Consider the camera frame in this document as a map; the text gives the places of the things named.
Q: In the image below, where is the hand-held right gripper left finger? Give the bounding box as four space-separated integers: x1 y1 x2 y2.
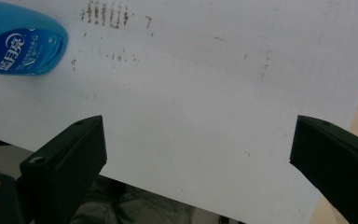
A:
19 115 108 224

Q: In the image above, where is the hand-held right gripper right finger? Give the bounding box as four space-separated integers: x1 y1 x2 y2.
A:
289 115 358 224

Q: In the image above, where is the grey cloth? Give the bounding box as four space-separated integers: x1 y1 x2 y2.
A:
71 175 197 224

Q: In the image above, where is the blue detergent bottle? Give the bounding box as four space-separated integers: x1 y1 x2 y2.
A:
0 0 69 77

